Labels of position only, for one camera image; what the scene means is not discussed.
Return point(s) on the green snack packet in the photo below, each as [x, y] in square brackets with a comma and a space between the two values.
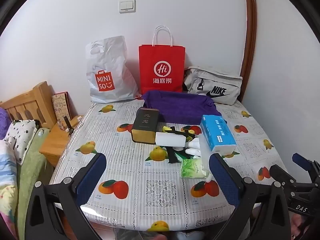
[182, 155]

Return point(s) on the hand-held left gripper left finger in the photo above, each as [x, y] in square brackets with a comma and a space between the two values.
[92, 177]

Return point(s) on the wooden headboard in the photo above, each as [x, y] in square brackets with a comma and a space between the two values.
[27, 100]

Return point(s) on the blue tissue pack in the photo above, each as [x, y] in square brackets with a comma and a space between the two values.
[217, 132]

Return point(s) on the red paper bag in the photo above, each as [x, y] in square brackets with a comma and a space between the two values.
[162, 55]

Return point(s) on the wooden bedside table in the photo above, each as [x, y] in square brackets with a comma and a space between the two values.
[55, 142]

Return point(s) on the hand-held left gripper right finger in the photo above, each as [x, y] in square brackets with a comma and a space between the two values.
[225, 180]

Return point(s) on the illustrated book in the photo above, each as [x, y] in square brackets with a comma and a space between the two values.
[60, 107]

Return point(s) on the white soft cloth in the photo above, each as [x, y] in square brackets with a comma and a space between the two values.
[170, 140]

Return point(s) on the dark tea tin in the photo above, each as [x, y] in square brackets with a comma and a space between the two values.
[145, 122]

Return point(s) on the wooden door frame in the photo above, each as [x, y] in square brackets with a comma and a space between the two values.
[251, 30]

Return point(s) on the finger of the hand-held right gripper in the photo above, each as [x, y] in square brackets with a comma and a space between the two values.
[300, 158]
[280, 173]

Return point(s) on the person's right hand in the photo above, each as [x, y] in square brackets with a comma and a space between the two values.
[298, 226]

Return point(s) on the grey waist bag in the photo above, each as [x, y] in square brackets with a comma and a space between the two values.
[220, 80]

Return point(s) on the white plastic shopping bag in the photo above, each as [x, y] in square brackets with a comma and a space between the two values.
[110, 62]

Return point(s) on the striped colourful quilt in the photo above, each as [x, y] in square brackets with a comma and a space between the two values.
[7, 180]

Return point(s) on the green tissue packet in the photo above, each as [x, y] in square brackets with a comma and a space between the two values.
[193, 168]

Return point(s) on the purple fabric basket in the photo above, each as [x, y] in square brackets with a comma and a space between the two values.
[180, 105]

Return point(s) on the green blanket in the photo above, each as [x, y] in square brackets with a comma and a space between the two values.
[30, 175]

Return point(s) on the floral pillow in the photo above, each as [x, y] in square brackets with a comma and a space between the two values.
[22, 135]

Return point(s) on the small black tool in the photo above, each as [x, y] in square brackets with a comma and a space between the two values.
[68, 125]

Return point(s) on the white light switch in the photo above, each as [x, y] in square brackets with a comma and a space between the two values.
[127, 6]

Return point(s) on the purple plush toy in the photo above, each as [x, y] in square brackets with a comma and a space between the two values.
[3, 122]

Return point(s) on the mint green face mask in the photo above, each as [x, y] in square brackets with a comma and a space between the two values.
[205, 160]

